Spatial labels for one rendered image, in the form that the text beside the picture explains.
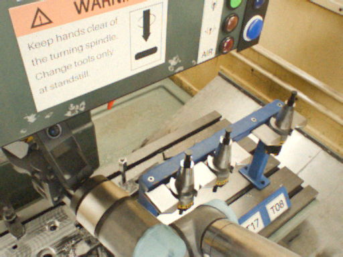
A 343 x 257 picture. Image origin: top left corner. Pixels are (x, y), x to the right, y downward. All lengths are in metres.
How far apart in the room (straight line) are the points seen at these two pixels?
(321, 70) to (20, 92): 1.15
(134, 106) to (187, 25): 1.52
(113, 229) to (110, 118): 1.39
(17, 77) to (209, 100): 1.36
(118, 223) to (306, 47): 1.05
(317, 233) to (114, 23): 1.16
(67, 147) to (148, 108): 1.40
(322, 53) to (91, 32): 1.08
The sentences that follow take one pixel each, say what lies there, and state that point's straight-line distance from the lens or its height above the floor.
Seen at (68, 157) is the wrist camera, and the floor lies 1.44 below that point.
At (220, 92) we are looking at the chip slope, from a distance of 1.66.
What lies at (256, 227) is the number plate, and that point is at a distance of 1.09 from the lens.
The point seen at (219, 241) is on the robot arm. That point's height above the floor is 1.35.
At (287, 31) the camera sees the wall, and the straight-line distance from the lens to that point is 1.41.
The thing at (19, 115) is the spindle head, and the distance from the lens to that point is 0.36.
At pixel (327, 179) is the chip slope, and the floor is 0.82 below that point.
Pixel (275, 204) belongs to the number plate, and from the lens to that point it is 1.14.
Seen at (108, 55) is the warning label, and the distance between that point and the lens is 0.37.
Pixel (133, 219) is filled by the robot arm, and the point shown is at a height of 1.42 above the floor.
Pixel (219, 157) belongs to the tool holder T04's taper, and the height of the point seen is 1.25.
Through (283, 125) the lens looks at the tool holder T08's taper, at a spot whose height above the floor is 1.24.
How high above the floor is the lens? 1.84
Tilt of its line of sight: 44 degrees down
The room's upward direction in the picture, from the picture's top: 4 degrees clockwise
